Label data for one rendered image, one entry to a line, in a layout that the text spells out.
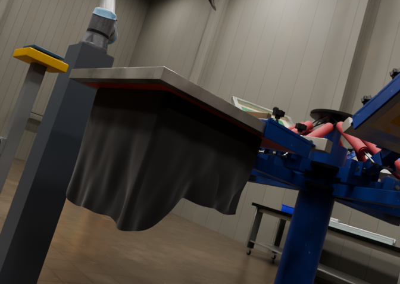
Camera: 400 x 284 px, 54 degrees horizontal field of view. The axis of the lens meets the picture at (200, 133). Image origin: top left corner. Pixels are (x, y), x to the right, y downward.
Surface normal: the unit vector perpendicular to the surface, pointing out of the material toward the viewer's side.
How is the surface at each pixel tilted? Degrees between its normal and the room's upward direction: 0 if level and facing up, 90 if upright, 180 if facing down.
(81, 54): 90
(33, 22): 90
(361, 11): 90
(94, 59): 90
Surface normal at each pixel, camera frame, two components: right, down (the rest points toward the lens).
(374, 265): -0.72, -0.30
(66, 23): 0.63, 0.10
